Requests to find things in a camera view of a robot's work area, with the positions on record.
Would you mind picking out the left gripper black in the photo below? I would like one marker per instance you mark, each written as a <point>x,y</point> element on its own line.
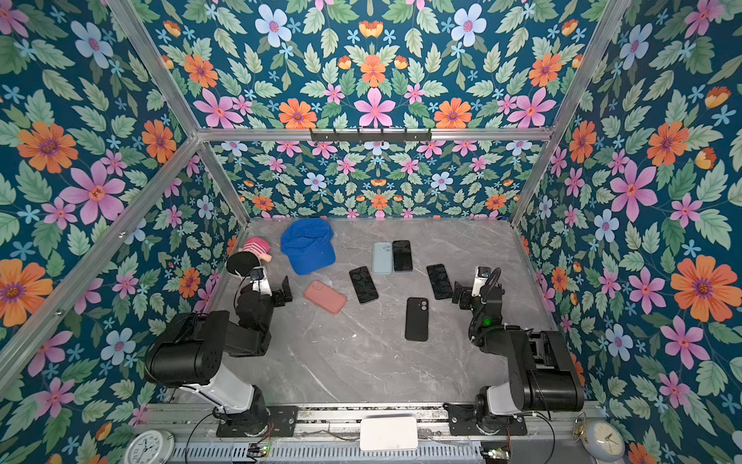
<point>278,291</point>

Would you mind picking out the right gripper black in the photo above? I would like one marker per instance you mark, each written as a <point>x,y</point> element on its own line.
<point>464,293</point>

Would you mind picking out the black phone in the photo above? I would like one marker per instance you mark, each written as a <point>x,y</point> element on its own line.
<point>363,285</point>
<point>402,256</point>
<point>440,282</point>

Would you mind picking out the black phone case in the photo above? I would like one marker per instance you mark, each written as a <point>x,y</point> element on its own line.
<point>417,319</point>

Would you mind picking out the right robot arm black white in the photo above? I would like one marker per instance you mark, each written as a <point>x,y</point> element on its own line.
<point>540,375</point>

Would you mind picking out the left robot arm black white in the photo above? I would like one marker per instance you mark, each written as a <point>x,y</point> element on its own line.
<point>188,356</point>

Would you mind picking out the pink phone case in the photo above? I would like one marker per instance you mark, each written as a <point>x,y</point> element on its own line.
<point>325,297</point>

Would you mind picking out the black phone beside blue case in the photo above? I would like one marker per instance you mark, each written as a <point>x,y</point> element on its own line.
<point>402,256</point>

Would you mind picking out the light blue phone case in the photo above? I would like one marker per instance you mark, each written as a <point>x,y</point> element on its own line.
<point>382,263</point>

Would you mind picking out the plush doll pink hat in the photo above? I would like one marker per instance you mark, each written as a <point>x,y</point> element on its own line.
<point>253,254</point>

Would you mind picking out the blue baseball cap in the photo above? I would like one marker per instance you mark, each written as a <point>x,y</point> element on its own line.
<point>308,245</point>

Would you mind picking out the white round clock left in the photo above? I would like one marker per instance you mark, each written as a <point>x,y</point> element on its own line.
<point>150,447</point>

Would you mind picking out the cream alarm clock right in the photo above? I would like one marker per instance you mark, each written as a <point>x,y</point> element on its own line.
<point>600,439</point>

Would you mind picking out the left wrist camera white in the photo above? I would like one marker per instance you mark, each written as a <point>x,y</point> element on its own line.
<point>259,280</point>

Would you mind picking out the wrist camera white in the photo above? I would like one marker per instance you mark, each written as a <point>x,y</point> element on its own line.
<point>482,274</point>
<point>259,280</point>

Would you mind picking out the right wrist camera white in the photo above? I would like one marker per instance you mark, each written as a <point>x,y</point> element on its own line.
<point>482,274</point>

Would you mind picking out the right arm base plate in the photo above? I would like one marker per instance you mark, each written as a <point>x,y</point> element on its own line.
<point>470,420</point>

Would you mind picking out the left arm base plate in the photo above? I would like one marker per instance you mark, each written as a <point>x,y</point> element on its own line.
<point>277,421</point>

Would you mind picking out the white box on rail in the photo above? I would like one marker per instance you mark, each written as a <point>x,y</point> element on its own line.
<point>388,434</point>

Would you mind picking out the black hook bar on frame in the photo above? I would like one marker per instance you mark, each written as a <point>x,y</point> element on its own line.
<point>362,136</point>

